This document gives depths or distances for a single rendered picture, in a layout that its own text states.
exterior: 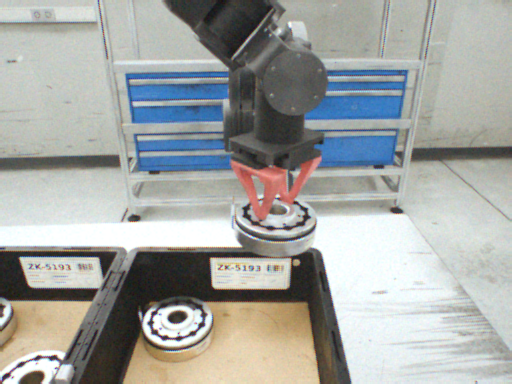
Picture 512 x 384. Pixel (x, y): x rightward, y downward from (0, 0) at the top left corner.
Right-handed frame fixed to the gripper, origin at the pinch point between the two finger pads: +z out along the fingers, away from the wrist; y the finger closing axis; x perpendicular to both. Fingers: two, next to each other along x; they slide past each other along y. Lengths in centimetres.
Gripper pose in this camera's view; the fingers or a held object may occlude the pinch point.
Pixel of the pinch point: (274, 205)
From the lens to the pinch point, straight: 51.8
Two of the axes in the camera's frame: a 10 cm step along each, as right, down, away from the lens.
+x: -7.4, -3.4, 5.9
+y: 6.8, -3.2, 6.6
